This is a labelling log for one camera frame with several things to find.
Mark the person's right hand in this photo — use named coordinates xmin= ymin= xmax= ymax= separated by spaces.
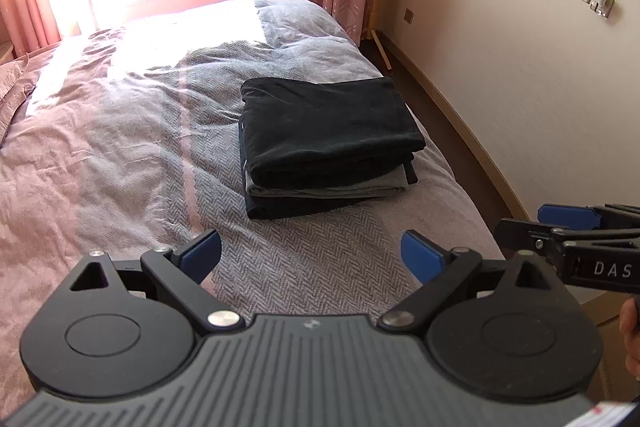
xmin=618 ymin=297 xmax=640 ymax=379

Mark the dark blue garment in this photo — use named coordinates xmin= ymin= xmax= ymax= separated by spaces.
xmin=239 ymin=124 xmax=418 ymax=220

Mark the lower pink pillow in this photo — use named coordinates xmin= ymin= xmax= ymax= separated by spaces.
xmin=0 ymin=54 xmax=38 ymax=142

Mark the black garment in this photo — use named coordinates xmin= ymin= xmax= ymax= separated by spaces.
xmin=241 ymin=77 xmax=425 ymax=190

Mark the grey garment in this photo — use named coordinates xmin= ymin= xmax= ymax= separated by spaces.
xmin=243 ymin=166 xmax=409 ymax=199

